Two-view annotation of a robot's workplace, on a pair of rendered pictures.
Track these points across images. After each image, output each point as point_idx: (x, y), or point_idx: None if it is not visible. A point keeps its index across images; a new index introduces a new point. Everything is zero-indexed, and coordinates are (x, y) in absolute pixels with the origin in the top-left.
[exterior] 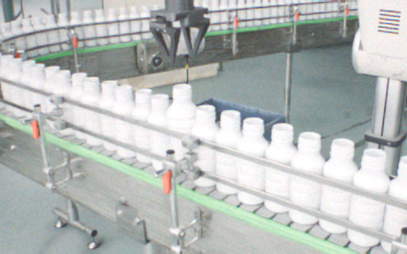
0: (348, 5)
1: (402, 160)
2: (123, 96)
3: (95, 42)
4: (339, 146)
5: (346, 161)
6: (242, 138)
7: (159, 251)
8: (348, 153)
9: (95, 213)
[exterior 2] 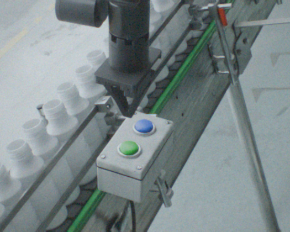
0: None
1: (83, 66)
2: None
3: None
4: (103, 40)
5: (106, 53)
6: (156, 11)
7: (233, 91)
8: (104, 47)
9: None
